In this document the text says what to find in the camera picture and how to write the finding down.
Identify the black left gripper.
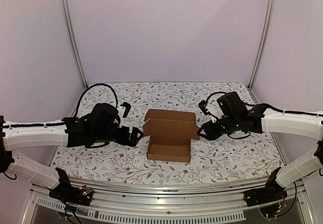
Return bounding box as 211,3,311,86
92,125,143,147

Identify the brown cardboard box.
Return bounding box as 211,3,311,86
143,109,200,163

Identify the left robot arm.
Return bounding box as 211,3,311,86
1,103,143,201

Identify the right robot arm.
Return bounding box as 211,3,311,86
197,92,322,202

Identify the floral patterned table mat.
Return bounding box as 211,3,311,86
50,82,283,185

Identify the small green circuit board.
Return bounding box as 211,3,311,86
78,185,93,196

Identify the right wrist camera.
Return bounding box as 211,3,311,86
198,100,221,123

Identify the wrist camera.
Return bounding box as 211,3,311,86
198,100,221,123
117,102,131,118

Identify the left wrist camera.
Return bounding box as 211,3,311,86
117,102,131,118

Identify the aluminium front rail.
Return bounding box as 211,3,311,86
22,178,316,223

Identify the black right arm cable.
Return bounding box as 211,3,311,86
204,91,323,116

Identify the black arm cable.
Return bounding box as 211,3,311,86
2,83,119,129
204,91,323,116

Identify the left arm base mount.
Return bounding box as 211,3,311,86
49,183,94,206

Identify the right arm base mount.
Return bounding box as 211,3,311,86
243,186,287,207

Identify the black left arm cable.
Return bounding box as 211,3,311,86
2,83,119,129

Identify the right aluminium frame post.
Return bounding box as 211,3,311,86
247,0,275,91

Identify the aluminium frame post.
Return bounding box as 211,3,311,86
247,0,275,91
60,0,88,89

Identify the left aluminium frame post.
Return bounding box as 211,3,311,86
60,0,88,89

